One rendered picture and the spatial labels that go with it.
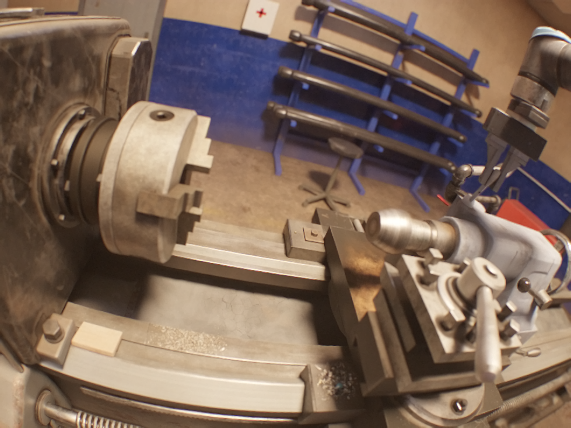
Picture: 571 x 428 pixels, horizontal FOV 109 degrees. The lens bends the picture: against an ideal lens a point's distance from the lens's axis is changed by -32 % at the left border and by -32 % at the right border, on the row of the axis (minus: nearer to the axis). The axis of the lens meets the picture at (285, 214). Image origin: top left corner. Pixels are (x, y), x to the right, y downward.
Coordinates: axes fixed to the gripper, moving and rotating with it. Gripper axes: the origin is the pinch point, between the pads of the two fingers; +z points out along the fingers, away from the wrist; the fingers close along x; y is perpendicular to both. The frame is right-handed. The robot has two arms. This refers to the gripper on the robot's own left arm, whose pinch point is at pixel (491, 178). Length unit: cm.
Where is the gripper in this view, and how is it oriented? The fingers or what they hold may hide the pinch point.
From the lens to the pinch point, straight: 67.7
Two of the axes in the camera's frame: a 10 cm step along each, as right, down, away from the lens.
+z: -2.8, 8.0, 5.2
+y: 4.3, -3.8, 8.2
